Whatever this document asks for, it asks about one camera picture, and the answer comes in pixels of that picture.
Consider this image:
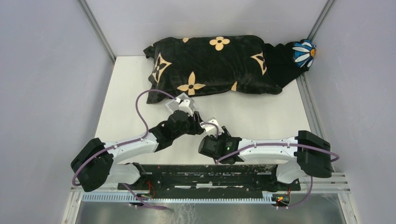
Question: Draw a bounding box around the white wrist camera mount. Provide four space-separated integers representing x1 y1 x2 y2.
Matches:
200 118 225 137
175 98 199 117

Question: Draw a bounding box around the black cloth with daisy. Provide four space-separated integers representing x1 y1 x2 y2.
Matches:
265 39 316 88

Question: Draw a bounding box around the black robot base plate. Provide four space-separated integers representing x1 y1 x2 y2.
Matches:
117 164 301 200

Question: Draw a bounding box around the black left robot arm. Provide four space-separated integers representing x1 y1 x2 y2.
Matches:
71 110 204 192

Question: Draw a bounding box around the aluminium frame rail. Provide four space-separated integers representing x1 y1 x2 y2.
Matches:
69 171 352 195

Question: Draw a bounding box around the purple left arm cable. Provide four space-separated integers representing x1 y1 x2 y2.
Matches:
71 89 177 187

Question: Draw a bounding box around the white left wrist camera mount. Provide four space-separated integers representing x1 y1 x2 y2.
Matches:
175 98 199 117

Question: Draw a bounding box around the white slotted cable duct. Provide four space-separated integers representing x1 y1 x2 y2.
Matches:
81 191 276 204

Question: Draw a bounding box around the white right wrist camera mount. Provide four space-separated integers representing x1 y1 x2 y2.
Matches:
200 118 225 137

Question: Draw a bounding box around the white plastic card tray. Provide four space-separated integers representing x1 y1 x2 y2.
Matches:
165 93 199 117

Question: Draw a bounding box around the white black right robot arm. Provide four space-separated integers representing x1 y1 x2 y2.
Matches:
198 130 339 190

